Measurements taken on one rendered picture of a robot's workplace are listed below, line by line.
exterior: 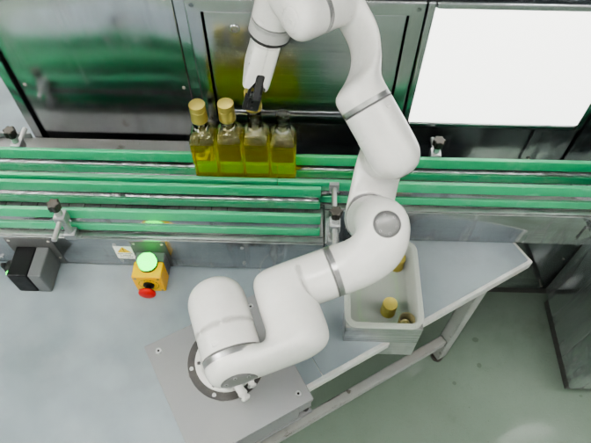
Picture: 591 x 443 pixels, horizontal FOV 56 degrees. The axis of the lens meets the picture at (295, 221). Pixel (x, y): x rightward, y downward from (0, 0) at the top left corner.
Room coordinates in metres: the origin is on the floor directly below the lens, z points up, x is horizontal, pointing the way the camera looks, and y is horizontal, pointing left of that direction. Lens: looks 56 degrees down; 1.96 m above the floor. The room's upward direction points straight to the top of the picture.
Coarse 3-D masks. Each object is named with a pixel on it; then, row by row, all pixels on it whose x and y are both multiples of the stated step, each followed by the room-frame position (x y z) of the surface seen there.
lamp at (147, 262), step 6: (144, 252) 0.65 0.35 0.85; (138, 258) 0.63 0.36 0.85; (144, 258) 0.63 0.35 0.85; (150, 258) 0.63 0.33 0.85; (156, 258) 0.64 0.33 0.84; (138, 264) 0.62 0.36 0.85; (144, 264) 0.62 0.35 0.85; (150, 264) 0.62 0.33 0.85; (156, 264) 0.63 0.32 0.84; (144, 270) 0.61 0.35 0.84; (150, 270) 0.61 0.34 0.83
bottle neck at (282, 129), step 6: (282, 108) 0.82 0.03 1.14; (276, 114) 0.81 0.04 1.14; (282, 114) 0.82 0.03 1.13; (288, 114) 0.81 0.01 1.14; (276, 120) 0.80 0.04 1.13; (282, 120) 0.80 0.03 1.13; (288, 120) 0.81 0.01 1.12; (276, 126) 0.80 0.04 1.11; (282, 126) 0.80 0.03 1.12; (288, 126) 0.80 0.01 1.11; (282, 132) 0.80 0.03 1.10
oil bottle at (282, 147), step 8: (272, 128) 0.82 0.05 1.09; (272, 136) 0.80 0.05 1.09; (280, 136) 0.79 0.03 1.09; (288, 136) 0.79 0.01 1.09; (272, 144) 0.78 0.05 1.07; (280, 144) 0.78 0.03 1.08; (288, 144) 0.78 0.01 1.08; (272, 152) 0.78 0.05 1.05; (280, 152) 0.78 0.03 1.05; (288, 152) 0.78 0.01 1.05; (272, 160) 0.78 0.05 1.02; (280, 160) 0.78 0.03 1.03; (288, 160) 0.78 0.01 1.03; (272, 168) 0.78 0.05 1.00; (280, 168) 0.78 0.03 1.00; (288, 168) 0.78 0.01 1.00; (272, 176) 0.78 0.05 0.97; (280, 176) 0.78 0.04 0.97; (288, 176) 0.78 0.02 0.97
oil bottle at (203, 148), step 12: (192, 132) 0.81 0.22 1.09; (204, 132) 0.80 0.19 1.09; (216, 132) 0.83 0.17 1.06; (192, 144) 0.79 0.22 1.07; (204, 144) 0.79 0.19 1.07; (192, 156) 0.79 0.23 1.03; (204, 156) 0.79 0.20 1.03; (216, 156) 0.79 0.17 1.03; (204, 168) 0.79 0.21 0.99; (216, 168) 0.79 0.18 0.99
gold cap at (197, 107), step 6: (192, 102) 0.82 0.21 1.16; (198, 102) 0.82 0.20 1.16; (204, 102) 0.82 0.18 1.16; (192, 108) 0.80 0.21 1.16; (198, 108) 0.80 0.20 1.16; (204, 108) 0.81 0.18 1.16; (192, 114) 0.80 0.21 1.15; (198, 114) 0.80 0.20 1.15; (204, 114) 0.81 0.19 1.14; (192, 120) 0.80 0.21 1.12; (198, 120) 0.80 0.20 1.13; (204, 120) 0.80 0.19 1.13
